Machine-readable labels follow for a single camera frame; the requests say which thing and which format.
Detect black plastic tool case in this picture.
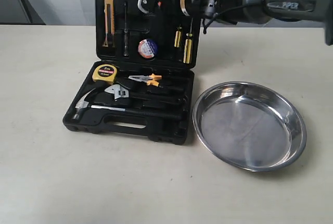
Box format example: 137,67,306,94
63,0,201,145

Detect black handled adjustable wrench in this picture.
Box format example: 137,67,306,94
104,84,184,105

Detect small yellow black screwdriver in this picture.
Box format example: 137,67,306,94
174,25,182,48

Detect electrical tape roll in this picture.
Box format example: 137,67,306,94
138,39,158,59

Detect large yellow black screwdriver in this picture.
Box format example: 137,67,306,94
183,19,193,64

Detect yellow utility knife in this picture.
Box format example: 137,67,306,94
103,0,115,47

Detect clear voltage tester screwdriver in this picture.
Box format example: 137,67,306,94
123,1,129,57

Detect yellow tape measure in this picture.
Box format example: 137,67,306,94
92,64,118,85

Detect steel claw hammer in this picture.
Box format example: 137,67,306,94
71,86,183,120

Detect round stainless steel tray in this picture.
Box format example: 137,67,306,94
192,81,307,172

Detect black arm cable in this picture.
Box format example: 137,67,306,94
201,0,268,35

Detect yellow handled pliers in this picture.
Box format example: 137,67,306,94
128,73,162,86

